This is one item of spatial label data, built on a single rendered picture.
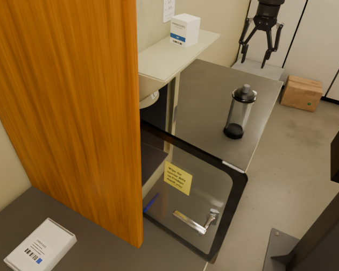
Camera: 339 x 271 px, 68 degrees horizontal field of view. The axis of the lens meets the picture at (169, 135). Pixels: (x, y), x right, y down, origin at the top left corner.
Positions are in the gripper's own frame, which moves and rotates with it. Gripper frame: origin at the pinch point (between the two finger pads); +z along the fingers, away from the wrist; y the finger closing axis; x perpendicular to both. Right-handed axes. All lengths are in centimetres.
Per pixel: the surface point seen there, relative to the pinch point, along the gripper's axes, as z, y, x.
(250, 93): 15.4, 2.6, -0.2
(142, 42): -19, -17, -55
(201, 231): 13, 10, -72
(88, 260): 40, -19, -84
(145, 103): 1, -19, -51
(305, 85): 105, 35, 220
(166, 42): -18, -15, -48
